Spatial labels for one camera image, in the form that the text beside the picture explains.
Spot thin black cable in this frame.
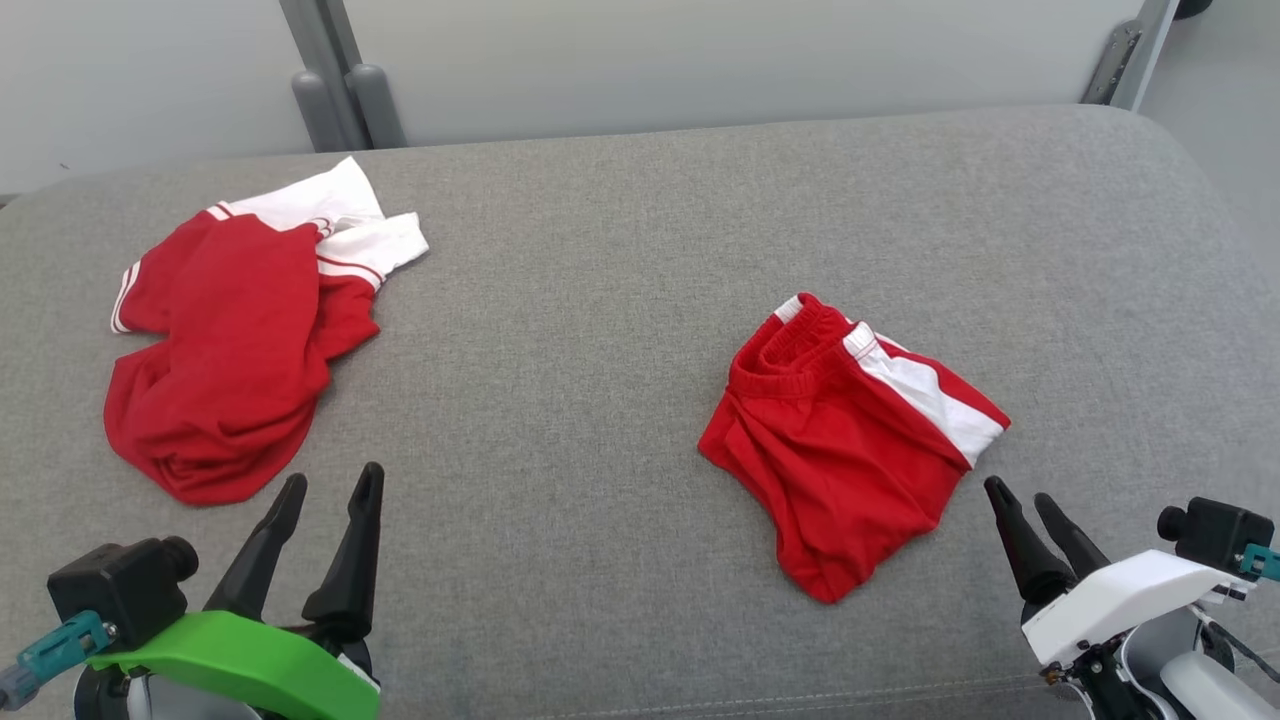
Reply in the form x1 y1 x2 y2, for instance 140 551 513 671
1198 612 1280 665

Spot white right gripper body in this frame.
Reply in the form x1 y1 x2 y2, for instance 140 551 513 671
1020 548 1256 669

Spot red white basketball jersey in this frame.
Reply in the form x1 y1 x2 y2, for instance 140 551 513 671
102 155 431 508

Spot grey post with metal hinge plate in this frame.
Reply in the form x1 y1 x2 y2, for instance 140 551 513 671
1080 0 1182 112

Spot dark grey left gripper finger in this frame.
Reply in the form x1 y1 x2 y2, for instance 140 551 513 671
301 461 387 646
203 472 309 623

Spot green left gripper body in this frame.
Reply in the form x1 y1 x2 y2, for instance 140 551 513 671
86 608 383 720

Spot grey rounded partition foot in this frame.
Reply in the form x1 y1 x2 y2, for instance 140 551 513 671
345 64 409 150
291 70 348 154

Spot red shorts with white stripe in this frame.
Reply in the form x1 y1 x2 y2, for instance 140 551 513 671
696 291 1012 606

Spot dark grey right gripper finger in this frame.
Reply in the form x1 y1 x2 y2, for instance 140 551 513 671
1032 491 1113 584
983 475 1078 607

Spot grey hinged partition post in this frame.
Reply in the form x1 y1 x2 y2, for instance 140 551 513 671
277 0 363 153

